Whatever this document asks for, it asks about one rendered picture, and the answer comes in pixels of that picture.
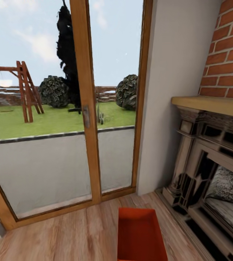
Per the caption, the storage box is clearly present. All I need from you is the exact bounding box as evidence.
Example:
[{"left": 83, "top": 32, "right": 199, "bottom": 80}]
[{"left": 117, "top": 208, "right": 168, "bottom": 261}]

